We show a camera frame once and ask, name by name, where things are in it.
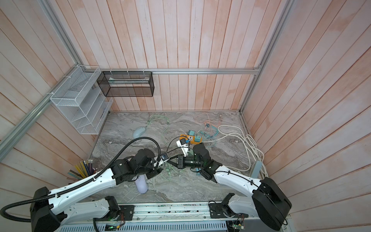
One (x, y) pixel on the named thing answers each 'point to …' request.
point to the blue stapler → (256, 169)
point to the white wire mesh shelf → (83, 98)
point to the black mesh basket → (127, 83)
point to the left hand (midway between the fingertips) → (158, 165)
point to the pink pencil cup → (82, 169)
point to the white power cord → (233, 130)
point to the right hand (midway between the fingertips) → (168, 161)
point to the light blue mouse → (138, 132)
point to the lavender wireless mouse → (141, 184)
